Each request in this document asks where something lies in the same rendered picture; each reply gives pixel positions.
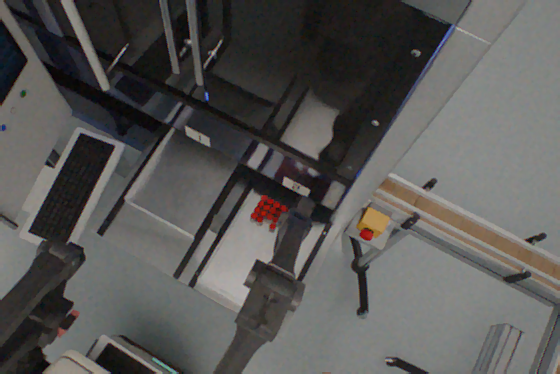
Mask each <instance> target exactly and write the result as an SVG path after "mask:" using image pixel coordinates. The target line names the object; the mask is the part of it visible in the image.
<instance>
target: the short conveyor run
mask: <svg viewBox="0 0 560 374"><path fill-rule="evenodd" d="M437 182H438V179H437V178H435V177H433V178H432V179H430V180H429V181H427V182H426V183H425V184H424V185H423V186H422V187H419V186H417V185H415V184H413V183H411V182H409V181H407V180H405V179H403V178H401V177H399V176H397V175H395V174H393V173H391V172H390V173H389V175H388V176H387V177H386V178H385V180H384V181H383V182H382V183H381V185H380V186H379V187H378V188H377V190H376V191H375V192H374V193H373V195H372V196H371V197H370V198H369V199H368V200H370V201H372V202H374V203H376V204H378V205H380V206H382V207H384V208H386V209H388V210H390V211H392V212H393V214H392V216H391V217H390V220H392V221H394V222H396V223H395V225H394V227H396V228H398V229H400V230H402V231H404V232H406V233H408V234H410V235H412V236H414V237H416V238H418V239H420V240H422V241H423V242H425V243H427V244H429V245H431V246H433V247H435V248H437V249H439V250H441V251H443V252H445V253H447V254H448V255H450V256H452V257H454V258H456V259H458V260H459V261H461V262H463V263H465V264H467V265H469V266H471V267H473V268H475V269H477V270H479V271H481V272H483V273H485V274H487V275H489V276H491V277H493V278H494V279H496V280H498V281H500V282H501V283H503V284H505V285H507V286H509V287H511V288H513V289H515V290H517V291H519V292H521V293H523V294H525V295H527V296H528V297H530V298H532V299H534V300H536V301H538V302H540V303H542V304H544V305H548V306H552V305H557V304H560V258H559V257H557V256H555V255H553V254H552V253H550V252H548V251H546V250H544V249H542V248H540V247H538V246H536V243H537V242H540V241H542V240H544V239H546V238H547V234H546V233H545V232H541V233H539V235H534V236H531V237H529V238H527V239H524V240H523V239H521V238H519V237H517V236H515V235H513V234H511V233H509V232H507V231H505V230H503V229H502V228H500V227H498V226H496V225H494V224H492V223H490V222H488V221H486V220H484V219H482V218H480V217H478V216H476V215H474V214H472V213H470V212H468V211H466V210H464V209H462V208H460V207H458V206H456V205H454V204H452V203H450V202H448V201H446V200H445V199H443V198H441V197H439V196H437V195H435V194H433V193H431V192H429V191H430V190H431V189H432V188H433V187H434V186H435V184H436V183H437Z"/></svg>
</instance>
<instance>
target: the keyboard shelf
mask: <svg viewBox="0 0 560 374"><path fill-rule="evenodd" d="M80 133H82V134H85V135H88V136H90V137H93V138H96V139H98V140H103V141H106V142H109V143H111V144H114V145H116V147H115V149H114V151H113V153H112V155H111V157H110V159H109V161H108V163H107V165H106V167H105V169H104V171H103V173H102V175H101V177H100V179H99V181H98V183H97V185H96V187H95V189H94V191H93V193H92V195H91V197H90V199H89V201H88V203H87V205H86V207H85V208H84V210H83V212H82V214H81V216H80V218H79V220H78V222H77V224H76V226H75V228H74V230H73V232H72V234H71V236H70V238H69V240H68V242H67V244H68V243H69V242H70V241H71V242H73V243H75V244H79V242H80V240H81V238H82V236H83V234H84V232H85V230H86V228H87V226H88V224H89V222H90V220H91V218H92V216H93V214H94V212H95V210H96V208H97V206H98V204H99V202H100V200H101V198H102V196H103V194H104V192H105V190H106V188H107V186H108V184H109V182H110V180H111V178H112V176H113V174H114V172H115V170H116V168H117V166H118V164H119V162H120V160H121V158H122V156H123V154H124V152H125V150H126V144H125V143H122V142H120V141H117V140H114V139H112V138H109V137H104V136H101V135H98V134H96V133H93V132H90V131H88V130H85V129H82V128H80V127H77V128H76V129H75V131H74V133H73V135H72V137H71V138H70V140H69V142H68V144H67V146H66V148H65V150H64V151H63V153H62V155H61V157H60V159H59V161H58V163H57V164H56V166H55V168H54V169H52V168H50V167H47V166H43V168H42V170H41V171H40V173H39V175H38V177H37V179H36V181H35V183H34V185H33V187H32V189H31V191H30V193H29V194H28V196H27V198H26V200H25V202H24V204H23V205H22V207H21V209H20V210H23V211H25V212H28V213H30V214H29V217H28V219H27V221H26V223H25V225H24V227H23V229H22V230H21V232H20V237H21V238H22V239H25V240H27V241H29V242H31V243H34V244H36V245H39V243H40V242H41V241H42V240H45V239H43V238H40V237H38V236H35V235H33V234H30V233H28V229H29V227H30V225H31V223H32V221H33V219H34V218H35V216H36V214H37V212H38V210H39V208H40V206H41V204H42V203H43V201H44V199H45V197H46V195H47V193H48V191H49V189H50V188H51V186H52V184H53V182H54V180H55V178H56V176H57V174H58V173H59V171H60V169H61V167H62V166H63V164H64V162H65V160H66V159H67V157H68V155H69V153H70V151H71V149H72V147H73V145H74V144H75V142H76V140H77V138H78V136H79V134H80ZM45 241H46V240H45Z"/></svg>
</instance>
